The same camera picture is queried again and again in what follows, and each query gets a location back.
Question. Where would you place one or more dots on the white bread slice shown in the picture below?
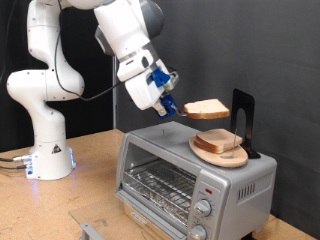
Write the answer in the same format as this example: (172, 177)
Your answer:
(201, 147)
(206, 108)
(218, 137)

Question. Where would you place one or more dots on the silver toaster oven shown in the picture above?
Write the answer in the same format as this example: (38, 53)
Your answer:
(233, 200)

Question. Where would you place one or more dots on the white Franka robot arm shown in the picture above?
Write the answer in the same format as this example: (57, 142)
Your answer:
(43, 133)

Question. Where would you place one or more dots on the silver oven knob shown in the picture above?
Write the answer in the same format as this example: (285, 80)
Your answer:
(203, 207)
(199, 232)

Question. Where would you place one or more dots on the round wooden plate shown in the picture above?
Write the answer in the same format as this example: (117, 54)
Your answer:
(220, 160)

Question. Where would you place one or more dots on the black metal bookend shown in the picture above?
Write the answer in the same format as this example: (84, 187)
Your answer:
(240, 100)

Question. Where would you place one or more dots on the slotted wooden box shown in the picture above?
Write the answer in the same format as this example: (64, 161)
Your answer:
(133, 226)

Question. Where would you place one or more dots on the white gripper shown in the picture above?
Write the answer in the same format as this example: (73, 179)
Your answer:
(141, 91)

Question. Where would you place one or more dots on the vertical metal pole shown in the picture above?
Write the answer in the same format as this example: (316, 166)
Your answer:
(114, 106)

